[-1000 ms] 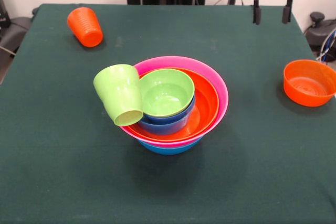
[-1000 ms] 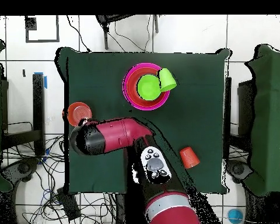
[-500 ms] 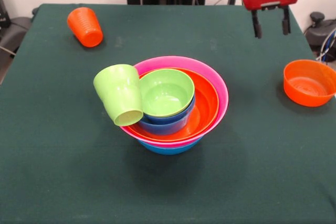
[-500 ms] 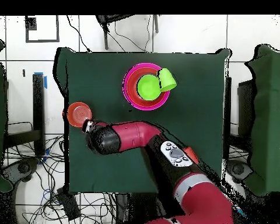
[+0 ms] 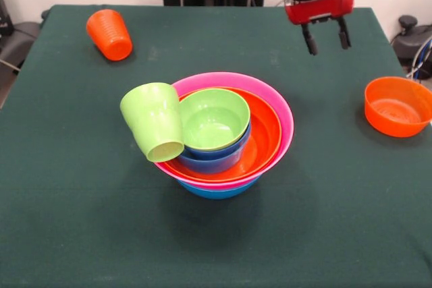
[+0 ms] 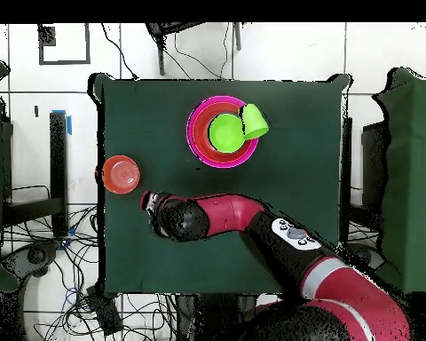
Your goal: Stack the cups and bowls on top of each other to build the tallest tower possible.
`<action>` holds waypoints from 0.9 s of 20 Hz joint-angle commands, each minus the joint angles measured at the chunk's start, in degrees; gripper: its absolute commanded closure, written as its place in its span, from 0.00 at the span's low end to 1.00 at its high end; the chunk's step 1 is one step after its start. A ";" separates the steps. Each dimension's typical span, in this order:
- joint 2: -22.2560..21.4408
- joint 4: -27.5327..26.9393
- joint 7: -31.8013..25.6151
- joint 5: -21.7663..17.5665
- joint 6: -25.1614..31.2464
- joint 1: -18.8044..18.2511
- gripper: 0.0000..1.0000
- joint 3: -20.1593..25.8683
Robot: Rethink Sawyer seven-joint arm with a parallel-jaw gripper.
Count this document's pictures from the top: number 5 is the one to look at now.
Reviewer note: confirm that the dark green tablecloth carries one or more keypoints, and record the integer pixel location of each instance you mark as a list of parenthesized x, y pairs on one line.
[(84, 200)]

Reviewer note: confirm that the large pink bowl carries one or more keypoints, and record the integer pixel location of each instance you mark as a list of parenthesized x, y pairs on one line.
[(270, 89)]

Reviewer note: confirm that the small dark blue bowl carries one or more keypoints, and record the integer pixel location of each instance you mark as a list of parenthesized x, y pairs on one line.
[(233, 148)]

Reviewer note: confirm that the orange cup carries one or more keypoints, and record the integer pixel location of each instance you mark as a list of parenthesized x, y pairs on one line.
[(111, 35)]

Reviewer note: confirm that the small green bowl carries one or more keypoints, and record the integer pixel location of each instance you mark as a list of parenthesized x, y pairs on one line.
[(212, 122)]

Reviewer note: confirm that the black equipment box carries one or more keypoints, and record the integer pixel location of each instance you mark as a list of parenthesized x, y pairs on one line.
[(5, 18)]

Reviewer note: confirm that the small light blue bowl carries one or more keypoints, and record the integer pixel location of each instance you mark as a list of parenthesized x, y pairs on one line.
[(212, 166)]

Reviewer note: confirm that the large blue bowl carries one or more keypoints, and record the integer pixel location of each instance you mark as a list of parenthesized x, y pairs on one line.
[(216, 193)]

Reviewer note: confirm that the large orange bowl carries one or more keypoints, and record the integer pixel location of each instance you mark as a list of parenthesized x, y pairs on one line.
[(266, 136)]

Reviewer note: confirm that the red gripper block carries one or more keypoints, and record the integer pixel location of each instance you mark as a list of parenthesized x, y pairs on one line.
[(320, 6)]

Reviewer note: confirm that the small orange bowl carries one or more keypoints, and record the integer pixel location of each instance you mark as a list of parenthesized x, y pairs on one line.
[(395, 126)]

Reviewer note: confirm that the grey wheeled base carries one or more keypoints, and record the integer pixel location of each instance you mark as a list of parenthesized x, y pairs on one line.
[(411, 42), (20, 38)]

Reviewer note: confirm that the green cup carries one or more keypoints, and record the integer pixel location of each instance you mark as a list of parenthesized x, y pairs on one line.
[(155, 119)]

